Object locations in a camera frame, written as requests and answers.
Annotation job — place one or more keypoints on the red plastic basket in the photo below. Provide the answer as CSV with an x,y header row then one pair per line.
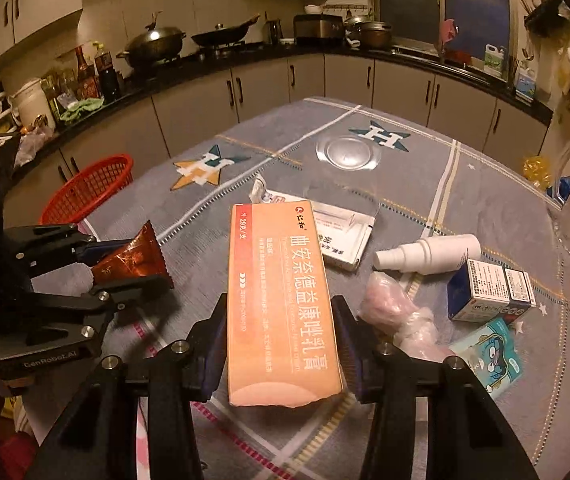
x,y
88,189

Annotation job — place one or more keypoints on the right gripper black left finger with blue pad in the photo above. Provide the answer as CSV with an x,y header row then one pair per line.
x,y
188,370

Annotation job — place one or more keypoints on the crumpled clear plastic bag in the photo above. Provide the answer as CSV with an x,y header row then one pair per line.
x,y
411,329

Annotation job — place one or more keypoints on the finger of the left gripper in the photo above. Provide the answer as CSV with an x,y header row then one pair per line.
x,y
92,253
122,294

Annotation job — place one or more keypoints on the orange ointment box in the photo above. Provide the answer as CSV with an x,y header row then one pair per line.
x,y
281,342

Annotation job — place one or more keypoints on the green detergent jug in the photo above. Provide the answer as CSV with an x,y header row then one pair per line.
x,y
493,61

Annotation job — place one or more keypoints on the lidded steel wok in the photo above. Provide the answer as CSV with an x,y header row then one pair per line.
x,y
156,45

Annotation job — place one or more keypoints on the black frying pan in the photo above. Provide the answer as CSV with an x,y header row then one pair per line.
x,y
224,36

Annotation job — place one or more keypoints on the white medicine box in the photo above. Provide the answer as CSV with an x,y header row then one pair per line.
x,y
343,233

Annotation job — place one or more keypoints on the dark sauce bottle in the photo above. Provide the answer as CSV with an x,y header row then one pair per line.
x,y
107,74

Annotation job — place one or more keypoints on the blue white small carton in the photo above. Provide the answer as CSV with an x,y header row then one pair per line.
x,y
481,291

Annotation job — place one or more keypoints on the green dishcloth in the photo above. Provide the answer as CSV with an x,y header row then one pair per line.
x,y
80,109

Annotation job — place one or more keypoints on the red snack packet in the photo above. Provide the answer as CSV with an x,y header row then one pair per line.
x,y
140,258

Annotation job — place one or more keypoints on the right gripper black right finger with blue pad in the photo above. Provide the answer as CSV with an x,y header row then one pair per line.
x,y
378,373

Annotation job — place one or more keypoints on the grey patterned tablecloth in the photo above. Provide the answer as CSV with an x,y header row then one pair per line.
x,y
424,184

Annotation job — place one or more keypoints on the white spray bottle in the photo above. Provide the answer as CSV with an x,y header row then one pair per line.
x,y
430,255

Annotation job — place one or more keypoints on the steel stockpot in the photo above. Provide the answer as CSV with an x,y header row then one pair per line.
x,y
363,32

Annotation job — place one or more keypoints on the clear plastic lid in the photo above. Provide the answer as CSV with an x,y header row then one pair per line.
x,y
348,153

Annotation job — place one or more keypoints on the light blue tissue pack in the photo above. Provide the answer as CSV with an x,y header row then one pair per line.
x,y
489,352

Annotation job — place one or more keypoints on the blue white detergent bottle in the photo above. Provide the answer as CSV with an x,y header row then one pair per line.
x,y
525,83

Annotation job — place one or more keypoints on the white ceramic jar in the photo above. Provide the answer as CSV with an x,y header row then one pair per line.
x,y
31,102

